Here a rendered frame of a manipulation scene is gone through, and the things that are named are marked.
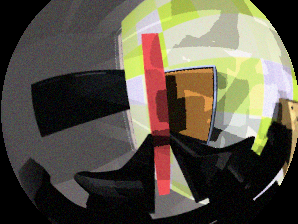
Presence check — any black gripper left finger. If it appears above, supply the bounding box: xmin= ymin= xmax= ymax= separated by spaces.
xmin=73 ymin=133 xmax=156 ymax=214

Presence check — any red lid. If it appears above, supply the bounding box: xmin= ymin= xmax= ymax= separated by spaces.
xmin=141 ymin=34 xmax=170 ymax=194

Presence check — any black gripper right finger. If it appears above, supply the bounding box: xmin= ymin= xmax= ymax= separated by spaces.
xmin=169 ymin=131 xmax=254 ymax=202

